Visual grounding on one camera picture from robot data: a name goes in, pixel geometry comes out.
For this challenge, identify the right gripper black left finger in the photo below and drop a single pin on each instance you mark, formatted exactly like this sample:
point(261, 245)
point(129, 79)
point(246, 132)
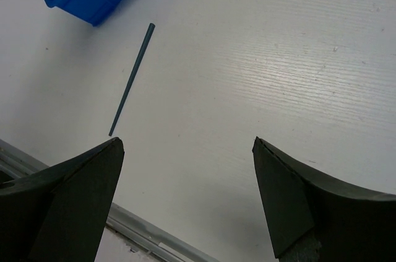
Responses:
point(59, 213)

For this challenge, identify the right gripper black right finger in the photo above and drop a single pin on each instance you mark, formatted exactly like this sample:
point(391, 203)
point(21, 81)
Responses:
point(312, 216)

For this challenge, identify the dark green chopstick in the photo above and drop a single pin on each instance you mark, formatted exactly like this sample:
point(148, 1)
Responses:
point(139, 58)

